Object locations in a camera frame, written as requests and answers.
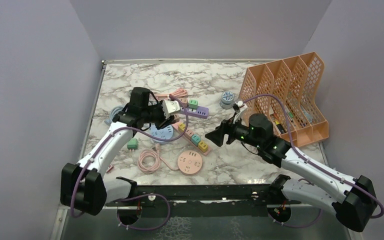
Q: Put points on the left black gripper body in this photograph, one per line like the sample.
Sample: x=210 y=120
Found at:
x=155 y=115

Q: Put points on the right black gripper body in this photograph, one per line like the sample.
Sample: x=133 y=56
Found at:
x=237 y=131

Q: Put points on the yellow charger plug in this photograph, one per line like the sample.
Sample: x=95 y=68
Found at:
x=203 y=146
x=182 y=127

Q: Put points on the pink dual USB charger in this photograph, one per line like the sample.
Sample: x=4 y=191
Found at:
x=184 y=102

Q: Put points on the teal charger plug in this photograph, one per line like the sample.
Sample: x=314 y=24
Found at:
x=196 y=139

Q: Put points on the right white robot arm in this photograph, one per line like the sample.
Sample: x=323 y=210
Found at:
x=352 y=200

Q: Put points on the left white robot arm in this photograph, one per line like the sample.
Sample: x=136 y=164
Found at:
x=82 y=183

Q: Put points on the green charger plug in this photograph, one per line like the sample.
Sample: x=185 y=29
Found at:
x=193 y=104

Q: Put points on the green plug on table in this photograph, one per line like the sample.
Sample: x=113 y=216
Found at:
x=132 y=144

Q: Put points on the blue round power socket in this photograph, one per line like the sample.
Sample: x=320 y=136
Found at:
x=166 y=133

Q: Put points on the pink long power strip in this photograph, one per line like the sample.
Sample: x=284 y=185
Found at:
x=175 y=126

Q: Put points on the purple power strip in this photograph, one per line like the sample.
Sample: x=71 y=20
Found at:
x=198 y=112

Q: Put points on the blue patterned tape roll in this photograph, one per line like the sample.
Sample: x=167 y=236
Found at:
x=227 y=100

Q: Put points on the pink round power socket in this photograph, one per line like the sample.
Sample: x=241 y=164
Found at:
x=190 y=162

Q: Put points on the orange mesh file organizer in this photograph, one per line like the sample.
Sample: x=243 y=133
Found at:
x=285 y=91

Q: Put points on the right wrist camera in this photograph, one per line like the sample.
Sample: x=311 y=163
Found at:
x=240 y=108

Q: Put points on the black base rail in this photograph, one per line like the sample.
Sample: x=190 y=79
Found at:
x=222 y=200

